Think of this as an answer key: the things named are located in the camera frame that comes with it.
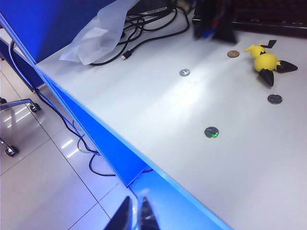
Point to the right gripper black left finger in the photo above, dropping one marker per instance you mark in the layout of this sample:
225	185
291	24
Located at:
123	215

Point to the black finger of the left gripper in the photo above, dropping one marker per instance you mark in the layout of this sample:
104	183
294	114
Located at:
201	19
225	26

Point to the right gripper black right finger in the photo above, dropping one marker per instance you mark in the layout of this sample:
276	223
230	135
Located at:
146	215

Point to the yellow black-eared doll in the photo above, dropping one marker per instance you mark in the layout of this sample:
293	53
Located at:
265	61

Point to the copper coin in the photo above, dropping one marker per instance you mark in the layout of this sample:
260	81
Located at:
233	54

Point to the silver coin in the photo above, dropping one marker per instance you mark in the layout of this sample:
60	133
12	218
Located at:
275	99
184	72
211	132

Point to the black computer keyboard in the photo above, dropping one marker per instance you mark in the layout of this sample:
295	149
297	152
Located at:
271	14

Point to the black docking box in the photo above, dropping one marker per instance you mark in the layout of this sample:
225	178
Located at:
148	9

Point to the blue desk panel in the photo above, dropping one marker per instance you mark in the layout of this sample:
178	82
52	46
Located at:
112	143

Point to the translucent white plastic bag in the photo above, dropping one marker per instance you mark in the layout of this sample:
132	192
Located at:
96	36

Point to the chrome office chair base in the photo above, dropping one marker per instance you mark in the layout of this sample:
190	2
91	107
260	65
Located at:
16	103

